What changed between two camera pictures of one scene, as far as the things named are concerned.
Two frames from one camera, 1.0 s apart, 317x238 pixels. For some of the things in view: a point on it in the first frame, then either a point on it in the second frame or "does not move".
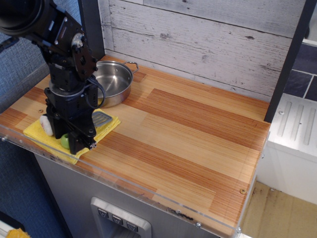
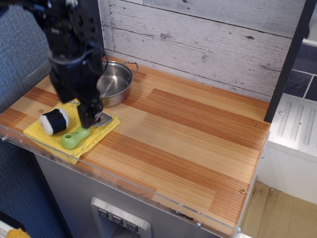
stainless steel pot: x=116 y=78 does not move
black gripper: x=72 y=115 -> x=79 y=82
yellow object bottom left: x=17 y=233 does not move
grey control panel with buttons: x=112 y=222 does not move
